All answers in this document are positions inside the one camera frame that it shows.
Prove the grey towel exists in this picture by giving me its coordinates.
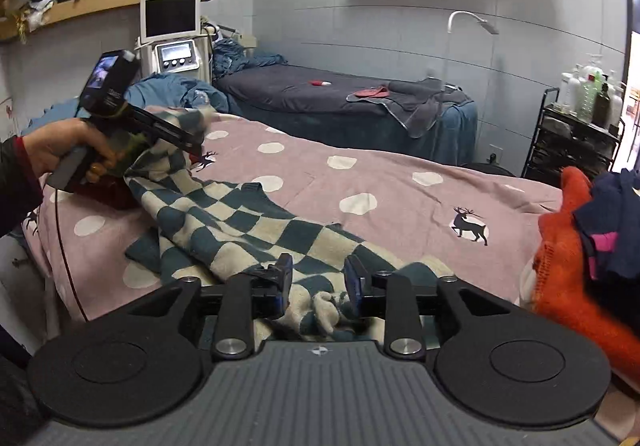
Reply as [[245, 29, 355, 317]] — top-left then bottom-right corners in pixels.
[[346, 77, 474, 139]]

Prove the group of bottles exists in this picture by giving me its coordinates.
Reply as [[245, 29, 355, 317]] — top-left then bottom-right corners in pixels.
[[557, 52, 629, 129]]

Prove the teal and cream checkered sweater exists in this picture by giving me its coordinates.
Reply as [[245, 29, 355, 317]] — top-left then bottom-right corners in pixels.
[[122, 106, 453, 343]]

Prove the white beauty machine with screen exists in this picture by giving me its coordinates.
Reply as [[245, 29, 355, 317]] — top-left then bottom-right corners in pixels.
[[134, 0, 221, 76]]

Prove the thin gripper cable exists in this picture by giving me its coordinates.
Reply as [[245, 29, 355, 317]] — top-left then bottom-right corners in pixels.
[[49, 183, 92, 323]]

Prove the crumpled blue cloth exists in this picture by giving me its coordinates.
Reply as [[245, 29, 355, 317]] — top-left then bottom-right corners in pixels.
[[213, 38, 289, 77]]

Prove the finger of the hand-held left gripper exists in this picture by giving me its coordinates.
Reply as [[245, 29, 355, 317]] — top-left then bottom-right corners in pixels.
[[127, 103, 207, 159]]

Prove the person's left forearm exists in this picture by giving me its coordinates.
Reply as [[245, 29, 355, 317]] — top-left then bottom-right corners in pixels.
[[0, 135, 45, 237]]

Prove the orange knit garment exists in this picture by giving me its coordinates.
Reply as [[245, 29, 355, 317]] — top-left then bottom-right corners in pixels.
[[529, 166, 640, 393]]

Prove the blue quilt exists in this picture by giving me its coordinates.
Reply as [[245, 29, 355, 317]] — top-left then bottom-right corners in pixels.
[[127, 72, 232, 117]]

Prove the black round stool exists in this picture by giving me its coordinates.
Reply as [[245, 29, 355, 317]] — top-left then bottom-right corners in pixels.
[[459, 161, 517, 177]]

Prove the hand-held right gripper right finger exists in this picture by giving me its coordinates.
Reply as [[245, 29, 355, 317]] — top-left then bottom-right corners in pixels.
[[344, 255, 520, 360]]

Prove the white gooseneck lamp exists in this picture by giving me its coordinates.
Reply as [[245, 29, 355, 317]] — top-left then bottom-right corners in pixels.
[[446, 10, 500, 37]]

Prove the pink spotted deer blanket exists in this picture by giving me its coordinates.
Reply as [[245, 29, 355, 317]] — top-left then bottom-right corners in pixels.
[[22, 110, 566, 323]]

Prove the person's left hand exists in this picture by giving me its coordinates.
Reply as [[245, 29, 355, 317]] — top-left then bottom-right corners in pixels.
[[22, 117, 122, 184]]

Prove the pile of clothes on floor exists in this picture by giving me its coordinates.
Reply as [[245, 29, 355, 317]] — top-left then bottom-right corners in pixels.
[[212, 63, 479, 167]]

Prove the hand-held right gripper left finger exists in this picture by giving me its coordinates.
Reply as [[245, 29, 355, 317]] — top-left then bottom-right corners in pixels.
[[122, 253, 294, 361]]

